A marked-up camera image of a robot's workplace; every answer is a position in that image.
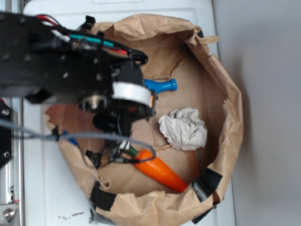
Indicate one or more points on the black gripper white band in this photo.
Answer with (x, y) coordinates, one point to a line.
(131, 101)

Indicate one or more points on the blue plastic bottle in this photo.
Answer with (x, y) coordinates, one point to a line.
(159, 87)

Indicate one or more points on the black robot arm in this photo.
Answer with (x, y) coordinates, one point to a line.
(45, 63)

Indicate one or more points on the crumpled white paper ball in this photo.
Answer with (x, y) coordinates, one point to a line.
(183, 129)

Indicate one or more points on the brown paper bag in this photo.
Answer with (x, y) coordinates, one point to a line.
(122, 194)

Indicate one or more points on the orange toy carrot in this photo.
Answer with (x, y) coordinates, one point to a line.
(156, 169)

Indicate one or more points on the black octagonal mount plate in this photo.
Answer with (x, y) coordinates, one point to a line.
(5, 136)

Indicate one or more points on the aluminium rail frame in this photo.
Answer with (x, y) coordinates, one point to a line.
(12, 211)

